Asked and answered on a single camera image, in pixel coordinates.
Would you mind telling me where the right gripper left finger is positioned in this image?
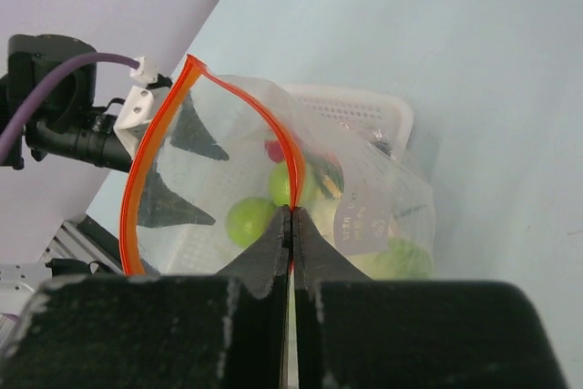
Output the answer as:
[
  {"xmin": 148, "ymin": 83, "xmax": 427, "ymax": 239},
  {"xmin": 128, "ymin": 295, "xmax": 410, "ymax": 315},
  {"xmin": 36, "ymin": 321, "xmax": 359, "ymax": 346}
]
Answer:
[{"xmin": 1, "ymin": 207, "xmax": 292, "ymax": 388}]

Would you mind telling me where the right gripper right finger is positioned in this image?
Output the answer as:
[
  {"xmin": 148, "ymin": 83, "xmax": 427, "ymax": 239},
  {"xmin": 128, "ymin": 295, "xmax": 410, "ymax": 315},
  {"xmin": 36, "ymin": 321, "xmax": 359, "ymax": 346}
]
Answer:
[{"xmin": 291, "ymin": 209, "xmax": 567, "ymax": 388}]

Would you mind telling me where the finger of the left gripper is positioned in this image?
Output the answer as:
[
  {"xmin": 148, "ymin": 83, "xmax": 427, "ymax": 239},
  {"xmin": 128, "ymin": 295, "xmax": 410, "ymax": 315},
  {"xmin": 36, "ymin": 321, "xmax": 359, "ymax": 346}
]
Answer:
[
  {"xmin": 170, "ymin": 91, "xmax": 230, "ymax": 161},
  {"xmin": 137, "ymin": 169, "xmax": 216, "ymax": 229}
]

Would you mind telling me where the clear orange zip bag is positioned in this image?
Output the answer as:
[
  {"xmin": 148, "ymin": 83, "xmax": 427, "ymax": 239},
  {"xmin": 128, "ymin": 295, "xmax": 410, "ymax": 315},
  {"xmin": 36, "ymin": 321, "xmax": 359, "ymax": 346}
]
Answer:
[{"xmin": 118, "ymin": 56, "xmax": 435, "ymax": 280}]

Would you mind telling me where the green apple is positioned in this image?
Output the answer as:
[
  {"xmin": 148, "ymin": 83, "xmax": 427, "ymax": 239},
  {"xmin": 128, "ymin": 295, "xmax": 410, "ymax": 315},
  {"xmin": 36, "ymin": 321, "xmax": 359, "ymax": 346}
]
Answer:
[
  {"xmin": 225, "ymin": 197, "xmax": 277, "ymax": 249},
  {"xmin": 268, "ymin": 161, "xmax": 317, "ymax": 207}
]

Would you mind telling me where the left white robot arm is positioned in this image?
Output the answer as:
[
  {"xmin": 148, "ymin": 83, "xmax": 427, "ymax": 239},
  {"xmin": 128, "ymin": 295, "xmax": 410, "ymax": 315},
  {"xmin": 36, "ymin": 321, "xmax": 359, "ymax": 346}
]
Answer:
[{"xmin": 1, "ymin": 34, "xmax": 230, "ymax": 229}]

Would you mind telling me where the clear plastic basket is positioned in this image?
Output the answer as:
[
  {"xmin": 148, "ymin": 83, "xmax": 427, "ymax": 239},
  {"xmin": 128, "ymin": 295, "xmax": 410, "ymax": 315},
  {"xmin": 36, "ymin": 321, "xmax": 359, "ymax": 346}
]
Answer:
[{"xmin": 137, "ymin": 85, "xmax": 414, "ymax": 273}]

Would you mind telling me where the red tomato left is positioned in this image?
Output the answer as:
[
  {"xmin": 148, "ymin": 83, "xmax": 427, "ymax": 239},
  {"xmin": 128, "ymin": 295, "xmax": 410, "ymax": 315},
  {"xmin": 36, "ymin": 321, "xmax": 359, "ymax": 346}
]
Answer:
[{"xmin": 264, "ymin": 131, "xmax": 285, "ymax": 164}]

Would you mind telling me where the light blue table mat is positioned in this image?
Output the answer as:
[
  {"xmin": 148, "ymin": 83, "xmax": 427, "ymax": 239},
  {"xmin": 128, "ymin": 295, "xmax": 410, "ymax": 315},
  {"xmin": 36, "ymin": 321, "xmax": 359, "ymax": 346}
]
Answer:
[{"xmin": 86, "ymin": 0, "xmax": 583, "ymax": 389}]

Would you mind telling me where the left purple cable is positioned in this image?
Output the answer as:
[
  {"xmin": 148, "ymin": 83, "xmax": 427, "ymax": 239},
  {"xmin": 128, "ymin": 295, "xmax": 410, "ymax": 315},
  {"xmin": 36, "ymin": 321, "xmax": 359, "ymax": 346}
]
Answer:
[{"xmin": 0, "ymin": 51, "xmax": 142, "ymax": 165}]

